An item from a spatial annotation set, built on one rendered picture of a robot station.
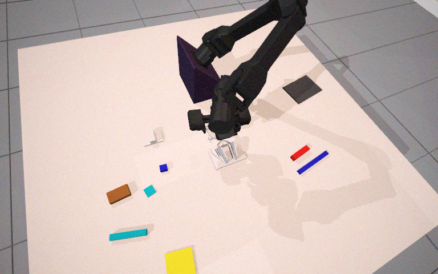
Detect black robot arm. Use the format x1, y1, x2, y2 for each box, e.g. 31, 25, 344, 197
190, 0, 308, 140

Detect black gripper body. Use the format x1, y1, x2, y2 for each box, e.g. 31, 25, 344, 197
188, 108, 251, 131

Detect brown rectangular block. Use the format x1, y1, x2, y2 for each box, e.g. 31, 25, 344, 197
106, 184, 131, 205

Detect small blue block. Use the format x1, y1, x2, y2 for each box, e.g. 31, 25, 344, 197
159, 164, 168, 172

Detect blue long bar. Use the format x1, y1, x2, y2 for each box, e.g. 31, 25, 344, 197
297, 151, 329, 174

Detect red rectangular bar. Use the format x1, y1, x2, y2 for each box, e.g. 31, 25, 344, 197
290, 145, 310, 161

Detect yellow flat plate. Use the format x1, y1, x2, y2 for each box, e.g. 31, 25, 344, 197
165, 247, 196, 274

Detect teal flat bar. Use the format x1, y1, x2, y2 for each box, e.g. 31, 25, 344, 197
109, 229, 147, 241

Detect cyan square tile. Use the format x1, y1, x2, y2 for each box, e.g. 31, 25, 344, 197
143, 185, 156, 197

